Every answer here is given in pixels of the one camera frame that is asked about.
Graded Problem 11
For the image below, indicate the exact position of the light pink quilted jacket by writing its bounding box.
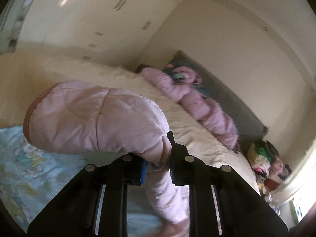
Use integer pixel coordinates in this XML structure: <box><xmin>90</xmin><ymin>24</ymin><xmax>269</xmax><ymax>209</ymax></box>
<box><xmin>23</xmin><ymin>81</ymin><xmax>189</xmax><ymax>236</ymax></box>

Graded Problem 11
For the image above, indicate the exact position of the pile of assorted clothes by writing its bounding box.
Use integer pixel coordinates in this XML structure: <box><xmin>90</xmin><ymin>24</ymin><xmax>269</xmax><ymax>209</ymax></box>
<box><xmin>246</xmin><ymin>140</ymin><xmax>292</xmax><ymax>196</ymax></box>

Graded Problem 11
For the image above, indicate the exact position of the grey upholstered headboard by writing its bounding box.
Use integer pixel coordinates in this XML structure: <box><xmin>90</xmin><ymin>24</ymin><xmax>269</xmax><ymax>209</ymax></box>
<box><xmin>135</xmin><ymin>50</ymin><xmax>268</xmax><ymax>149</ymax></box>

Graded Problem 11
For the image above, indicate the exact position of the crumpled pink puffer coat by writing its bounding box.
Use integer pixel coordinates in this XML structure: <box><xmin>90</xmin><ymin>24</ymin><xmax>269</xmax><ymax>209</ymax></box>
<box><xmin>140</xmin><ymin>64</ymin><xmax>239</xmax><ymax>150</ymax></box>

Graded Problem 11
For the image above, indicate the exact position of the blue cartoon cat quilt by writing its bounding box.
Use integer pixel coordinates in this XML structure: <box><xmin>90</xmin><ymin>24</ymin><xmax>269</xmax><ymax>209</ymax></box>
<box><xmin>1</xmin><ymin>126</ymin><xmax>161</xmax><ymax>236</ymax></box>

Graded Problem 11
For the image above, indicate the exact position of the cream wardrobe with drawers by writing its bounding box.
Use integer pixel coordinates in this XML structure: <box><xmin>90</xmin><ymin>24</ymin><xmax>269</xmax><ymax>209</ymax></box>
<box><xmin>1</xmin><ymin>0</ymin><xmax>183</xmax><ymax>68</ymax></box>

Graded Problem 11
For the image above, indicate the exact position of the beige bed cover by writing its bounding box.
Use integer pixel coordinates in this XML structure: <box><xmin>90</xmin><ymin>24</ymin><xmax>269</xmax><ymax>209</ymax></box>
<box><xmin>1</xmin><ymin>52</ymin><xmax>258</xmax><ymax>189</ymax></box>

